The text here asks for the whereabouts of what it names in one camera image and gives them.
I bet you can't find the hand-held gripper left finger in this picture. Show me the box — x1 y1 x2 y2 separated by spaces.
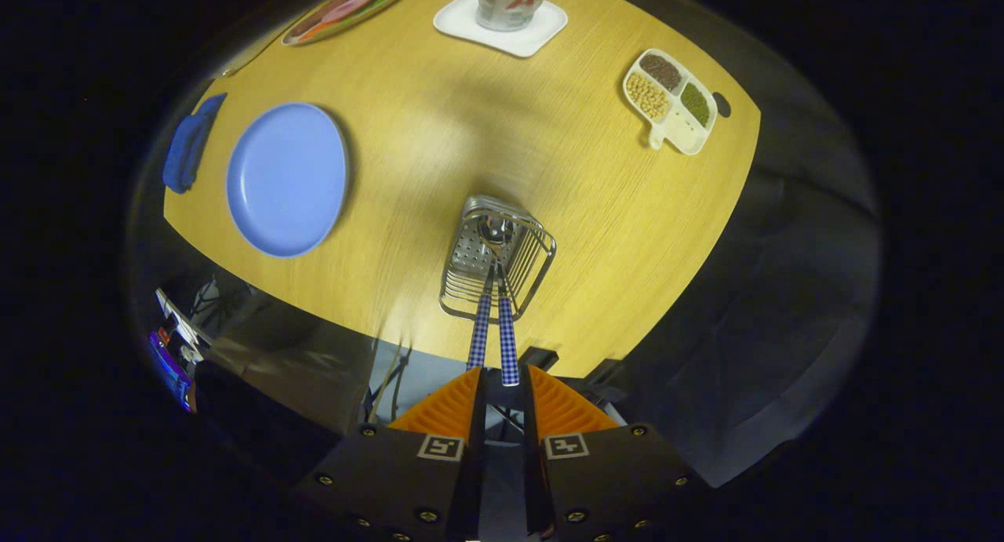
294 366 489 542

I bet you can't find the plate of toy food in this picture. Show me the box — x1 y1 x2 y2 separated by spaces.
281 0 412 47

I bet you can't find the blue round plate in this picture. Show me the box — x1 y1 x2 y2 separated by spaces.
226 102 349 259

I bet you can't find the fork with blue checked handle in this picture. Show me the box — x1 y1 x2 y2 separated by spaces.
467 264 495 370

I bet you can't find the spoon with blue checked handle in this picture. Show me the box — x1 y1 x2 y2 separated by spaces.
478 215 521 387

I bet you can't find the clear plastic bottle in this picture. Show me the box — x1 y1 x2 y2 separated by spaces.
477 0 559 32

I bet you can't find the black backdrop cloth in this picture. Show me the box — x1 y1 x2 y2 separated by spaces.
580 0 883 488

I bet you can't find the metal wire cutlery basket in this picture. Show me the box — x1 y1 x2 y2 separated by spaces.
438 195 558 323

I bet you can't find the white divided bean tray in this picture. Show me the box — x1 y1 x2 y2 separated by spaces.
622 49 718 156

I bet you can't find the blue folded cloth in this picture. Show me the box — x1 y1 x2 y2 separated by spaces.
162 93 228 195

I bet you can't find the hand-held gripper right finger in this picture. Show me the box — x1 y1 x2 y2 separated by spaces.
522 365 713 542

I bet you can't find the lit screen device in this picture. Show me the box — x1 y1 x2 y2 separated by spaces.
147 287 216 413

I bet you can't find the white square coaster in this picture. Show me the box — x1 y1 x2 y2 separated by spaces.
433 0 569 59

